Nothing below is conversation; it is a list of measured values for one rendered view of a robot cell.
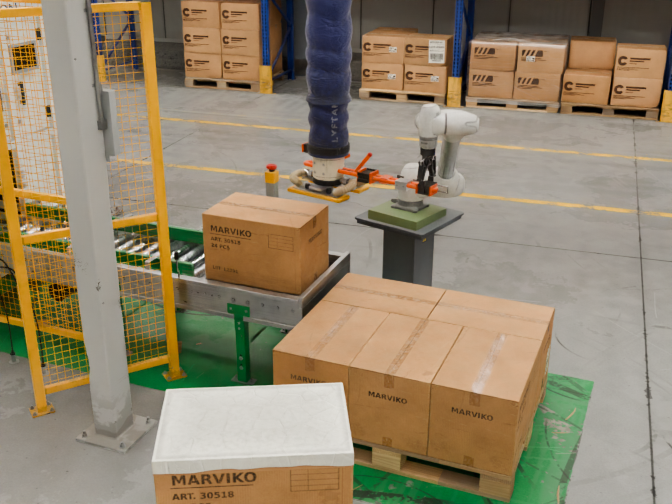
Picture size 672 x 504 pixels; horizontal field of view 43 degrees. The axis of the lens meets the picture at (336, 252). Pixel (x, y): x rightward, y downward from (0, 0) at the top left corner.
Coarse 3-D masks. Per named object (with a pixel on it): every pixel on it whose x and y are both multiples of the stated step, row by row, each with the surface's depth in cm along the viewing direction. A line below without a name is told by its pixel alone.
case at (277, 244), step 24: (216, 216) 465; (240, 216) 463; (264, 216) 463; (288, 216) 463; (312, 216) 463; (216, 240) 471; (240, 240) 465; (264, 240) 459; (288, 240) 453; (312, 240) 466; (216, 264) 477; (240, 264) 470; (264, 264) 464; (288, 264) 458; (312, 264) 472; (264, 288) 470; (288, 288) 464
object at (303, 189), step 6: (294, 186) 454; (300, 186) 454; (306, 186) 450; (294, 192) 451; (300, 192) 449; (306, 192) 447; (312, 192) 446; (318, 192) 445; (324, 192) 445; (330, 192) 443; (318, 198) 443; (324, 198) 440; (330, 198) 438; (336, 198) 438; (342, 198) 438; (348, 198) 442
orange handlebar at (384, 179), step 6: (348, 156) 471; (306, 162) 455; (312, 162) 457; (348, 168) 446; (348, 174) 441; (354, 174) 439; (378, 174) 436; (378, 180) 431; (384, 180) 429; (390, 180) 428; (408, 186) 422; (414, 186) 420; (432, 192) 416
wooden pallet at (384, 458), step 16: (544, 384) 458; (528, 432) 419; (384, 448) 404; (368, 464) 411; (384, 464) 407; (400, 464) 404; (416, 464) 410; (448, 464) 393; (432, 480) 399; (448, 480) 399; (464, 480) 399; (480, 480) 389; (496, 480) 386; (512, 480) 386; (496, 496) 389
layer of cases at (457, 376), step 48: (336, 288) 473; (384, 288) 473; (432, 288) 473; (288, 336) 421; (336, 336) 421; (384, 336) 421; (432, 336) 421; (480, 336) 421; (528, 336) 422; (288, 384) 412; (384, 384) 390; (432, 384) 380; (480, 384) 380; (528, 384) 390; (384, 432) 400; (432, 432) 390; (480, 432) 380
